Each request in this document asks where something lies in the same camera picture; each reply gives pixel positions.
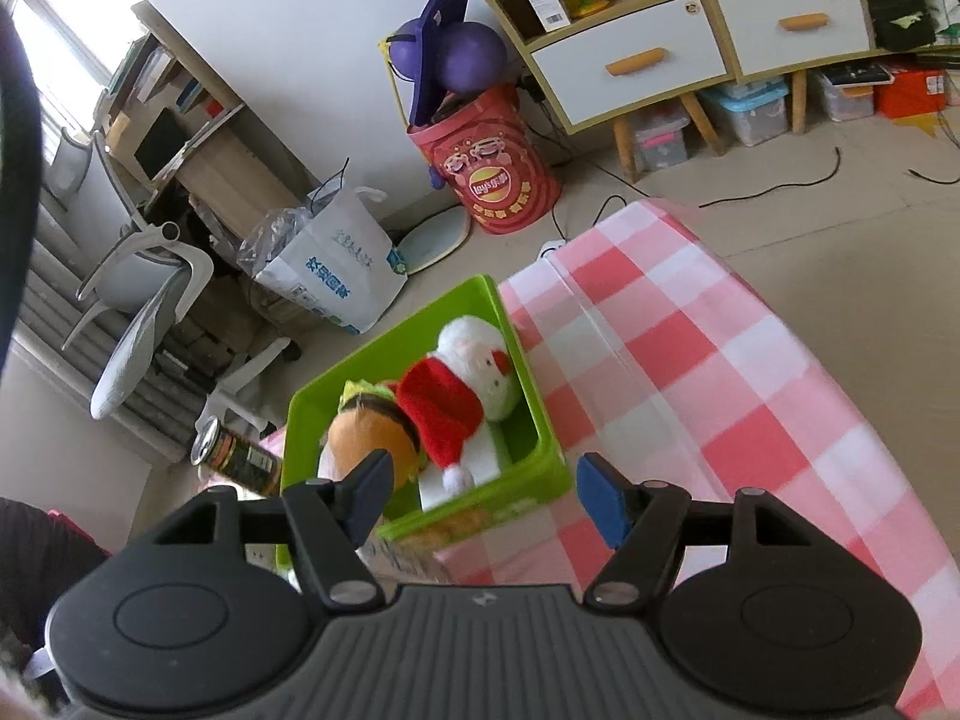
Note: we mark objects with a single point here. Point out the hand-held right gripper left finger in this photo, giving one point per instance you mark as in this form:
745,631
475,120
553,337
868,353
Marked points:
371,493

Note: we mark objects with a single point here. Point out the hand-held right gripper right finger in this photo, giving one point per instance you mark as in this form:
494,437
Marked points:
604,501

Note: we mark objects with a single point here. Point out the green plastic bin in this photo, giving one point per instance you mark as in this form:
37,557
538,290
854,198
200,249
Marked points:
521,484

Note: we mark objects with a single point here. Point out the white soft pad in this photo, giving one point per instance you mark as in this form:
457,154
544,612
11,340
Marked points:
480,457

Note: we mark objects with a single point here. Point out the burger plush toy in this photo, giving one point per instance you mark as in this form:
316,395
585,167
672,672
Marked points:
360,431

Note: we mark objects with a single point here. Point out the santa plush toy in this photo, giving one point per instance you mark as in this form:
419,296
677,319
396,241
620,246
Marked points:
442,397

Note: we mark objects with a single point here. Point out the dark drink can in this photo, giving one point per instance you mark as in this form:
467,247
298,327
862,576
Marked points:
236,457

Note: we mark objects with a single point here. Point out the pink checkered tablecloth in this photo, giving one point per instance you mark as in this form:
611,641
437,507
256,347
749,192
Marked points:
712,390

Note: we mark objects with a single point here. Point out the white paper bag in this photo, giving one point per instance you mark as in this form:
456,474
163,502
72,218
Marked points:
337,270

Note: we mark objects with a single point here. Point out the white round-button device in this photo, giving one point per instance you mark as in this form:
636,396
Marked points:
553,247

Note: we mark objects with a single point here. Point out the round white disc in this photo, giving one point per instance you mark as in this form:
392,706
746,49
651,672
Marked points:
435,240

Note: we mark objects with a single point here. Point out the clear plastic bag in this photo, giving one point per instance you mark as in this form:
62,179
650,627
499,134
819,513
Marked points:
274,236

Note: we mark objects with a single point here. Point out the grey office chair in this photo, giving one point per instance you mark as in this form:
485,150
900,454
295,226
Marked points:
135,345

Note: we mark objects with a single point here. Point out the dark cloth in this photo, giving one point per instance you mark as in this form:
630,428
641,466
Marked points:
45,562

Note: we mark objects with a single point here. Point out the red snack barrel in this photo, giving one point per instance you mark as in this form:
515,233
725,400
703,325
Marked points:
487,180

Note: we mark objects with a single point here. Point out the wooden desk with shelves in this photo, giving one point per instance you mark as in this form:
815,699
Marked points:
225,172

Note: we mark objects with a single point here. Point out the clear storage box pink contents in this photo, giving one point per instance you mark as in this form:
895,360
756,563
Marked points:
660,139

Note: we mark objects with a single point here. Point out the blue-lid storage box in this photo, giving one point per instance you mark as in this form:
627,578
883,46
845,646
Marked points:
750,116

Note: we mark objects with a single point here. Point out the black power adapter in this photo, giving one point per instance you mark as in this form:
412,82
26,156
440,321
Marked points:
531,88

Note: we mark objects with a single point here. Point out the white drawer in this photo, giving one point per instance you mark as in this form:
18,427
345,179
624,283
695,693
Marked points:
757,45
585,82

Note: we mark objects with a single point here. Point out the wooden cabinet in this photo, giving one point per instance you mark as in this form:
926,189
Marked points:
739,75

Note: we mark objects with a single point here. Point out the purple peanut ball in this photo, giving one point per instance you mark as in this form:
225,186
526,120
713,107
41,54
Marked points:
476,52

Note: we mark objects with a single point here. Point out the purple board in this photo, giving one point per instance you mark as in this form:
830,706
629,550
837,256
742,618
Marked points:
439,30

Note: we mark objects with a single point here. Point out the yellow-green toy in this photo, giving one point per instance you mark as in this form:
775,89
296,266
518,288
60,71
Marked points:
589,6

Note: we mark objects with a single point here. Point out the white carton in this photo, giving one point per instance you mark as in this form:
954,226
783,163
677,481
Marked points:
547,4

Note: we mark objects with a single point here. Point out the orange box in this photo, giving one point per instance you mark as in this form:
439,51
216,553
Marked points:
911,94

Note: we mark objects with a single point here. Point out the window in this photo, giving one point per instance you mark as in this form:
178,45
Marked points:
60,37

